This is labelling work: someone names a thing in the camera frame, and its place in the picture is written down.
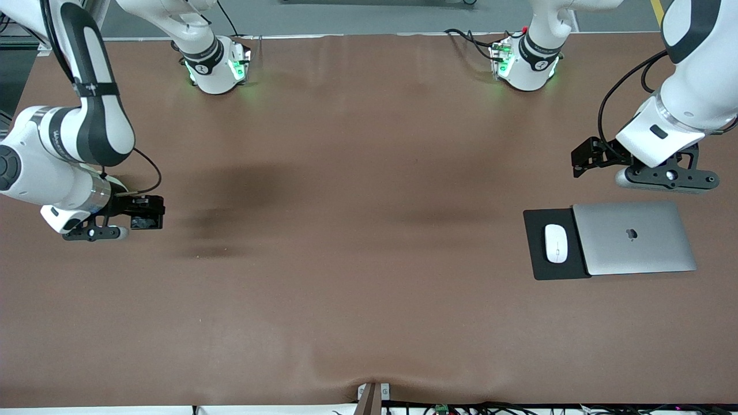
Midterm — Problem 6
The silver laptop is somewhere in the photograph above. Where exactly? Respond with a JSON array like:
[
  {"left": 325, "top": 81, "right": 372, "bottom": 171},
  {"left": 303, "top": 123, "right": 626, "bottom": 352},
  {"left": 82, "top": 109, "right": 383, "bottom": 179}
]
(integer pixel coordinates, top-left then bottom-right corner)
[{"left": 572, "top": 201, "right": 697, "bottom": 276}]

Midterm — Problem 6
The black mouse pad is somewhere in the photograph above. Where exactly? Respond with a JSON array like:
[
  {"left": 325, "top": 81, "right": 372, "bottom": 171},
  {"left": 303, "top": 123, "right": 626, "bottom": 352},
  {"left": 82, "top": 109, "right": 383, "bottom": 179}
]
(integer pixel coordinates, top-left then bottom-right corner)
[{"left": 523, "top": 207, "right": 592, "bottom": 281}]

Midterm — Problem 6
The grey bracket with brown post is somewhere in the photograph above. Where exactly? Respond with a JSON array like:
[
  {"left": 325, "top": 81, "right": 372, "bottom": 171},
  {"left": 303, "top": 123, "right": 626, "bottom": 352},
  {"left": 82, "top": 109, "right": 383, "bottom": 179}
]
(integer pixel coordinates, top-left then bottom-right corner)
[{"left": 356, "top": 382, "right": 390, "bottom": 415}]

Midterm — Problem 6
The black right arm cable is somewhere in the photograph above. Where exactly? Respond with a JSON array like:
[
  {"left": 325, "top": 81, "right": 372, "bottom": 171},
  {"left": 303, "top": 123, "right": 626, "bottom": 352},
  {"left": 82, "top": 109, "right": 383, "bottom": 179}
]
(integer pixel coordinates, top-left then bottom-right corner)
[{"left": 39, "top": 0, "right": 163, "bottom": 195}]

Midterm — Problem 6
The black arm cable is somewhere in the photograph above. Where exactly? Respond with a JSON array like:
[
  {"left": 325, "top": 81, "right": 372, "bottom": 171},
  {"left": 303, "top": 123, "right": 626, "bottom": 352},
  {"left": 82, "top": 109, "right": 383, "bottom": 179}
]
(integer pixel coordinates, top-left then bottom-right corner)
[
  {"left": 39, "top": 0, "right": 163, "bottom": 195},
  {"left": 598, "top": 51, "right": 669, "bottom": 152}
]

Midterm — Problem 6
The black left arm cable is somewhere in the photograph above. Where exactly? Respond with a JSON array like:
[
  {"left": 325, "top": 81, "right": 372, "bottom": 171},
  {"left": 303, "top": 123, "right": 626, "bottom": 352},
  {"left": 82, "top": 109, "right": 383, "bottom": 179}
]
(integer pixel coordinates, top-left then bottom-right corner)
[{"left": 598, "top": 51, "right": 669, "bottom": 152}]

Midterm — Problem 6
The white computer mouse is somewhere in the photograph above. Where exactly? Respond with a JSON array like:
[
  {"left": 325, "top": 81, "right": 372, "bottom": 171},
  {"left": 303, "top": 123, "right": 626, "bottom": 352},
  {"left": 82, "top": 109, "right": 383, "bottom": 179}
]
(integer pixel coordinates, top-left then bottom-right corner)
[{"left": 545, "top": 224, "right": 569, "bottom": 264}]

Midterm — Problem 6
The black base cable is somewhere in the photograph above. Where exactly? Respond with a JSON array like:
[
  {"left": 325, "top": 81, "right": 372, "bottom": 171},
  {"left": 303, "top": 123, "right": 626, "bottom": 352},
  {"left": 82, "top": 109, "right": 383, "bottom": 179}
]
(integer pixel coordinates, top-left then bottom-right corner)
[
  {"left": 444, "top": 29, "right": 496, "bottom": 47},
  {"left": 464, "top": 35, "right": 495, "bottom": 61},
  {"left": 216, "top": 0, "right": 260, "bottom": 58}
]

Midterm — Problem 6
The brown table mat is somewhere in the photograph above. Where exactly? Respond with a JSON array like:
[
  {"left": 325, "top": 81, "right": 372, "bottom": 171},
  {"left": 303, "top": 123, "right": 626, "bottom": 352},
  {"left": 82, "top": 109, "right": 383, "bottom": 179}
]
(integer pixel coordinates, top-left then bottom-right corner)
[{"left": 0, "top": 33, "right": 738, "bottom": 407}]

